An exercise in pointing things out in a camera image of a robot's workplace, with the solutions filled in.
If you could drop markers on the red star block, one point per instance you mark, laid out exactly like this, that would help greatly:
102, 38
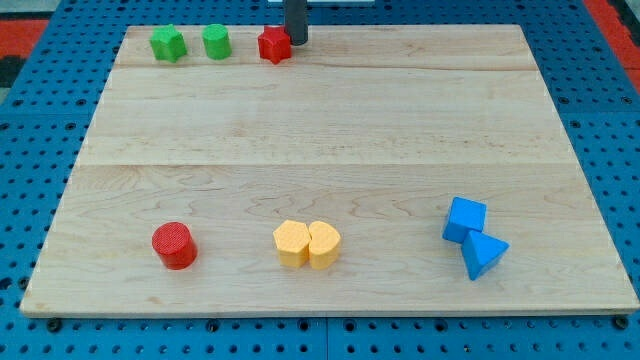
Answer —
274, 44

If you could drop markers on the green star block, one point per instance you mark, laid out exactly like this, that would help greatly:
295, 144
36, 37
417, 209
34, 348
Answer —
167, 43

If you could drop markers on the yellow hexagon block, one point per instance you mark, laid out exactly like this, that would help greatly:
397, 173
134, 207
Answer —
292, 239

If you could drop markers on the yellow heart block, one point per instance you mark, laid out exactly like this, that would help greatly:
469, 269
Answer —
324, 247

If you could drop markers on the light wooden board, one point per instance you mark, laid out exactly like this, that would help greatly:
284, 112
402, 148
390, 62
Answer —
371, 129

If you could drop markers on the blue cube block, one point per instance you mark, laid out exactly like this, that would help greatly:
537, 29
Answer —
464, 215

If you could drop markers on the red cylinder block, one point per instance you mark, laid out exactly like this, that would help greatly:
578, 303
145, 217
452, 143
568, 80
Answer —
174, 245

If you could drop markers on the green cylinder block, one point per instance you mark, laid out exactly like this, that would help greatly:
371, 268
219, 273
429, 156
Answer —
216, 42

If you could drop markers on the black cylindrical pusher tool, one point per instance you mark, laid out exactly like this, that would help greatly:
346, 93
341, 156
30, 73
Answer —
296, 21

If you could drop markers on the blue triangle block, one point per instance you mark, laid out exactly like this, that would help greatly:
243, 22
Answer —
481, 253

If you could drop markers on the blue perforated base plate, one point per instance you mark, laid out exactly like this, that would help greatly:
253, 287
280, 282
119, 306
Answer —
46, 114

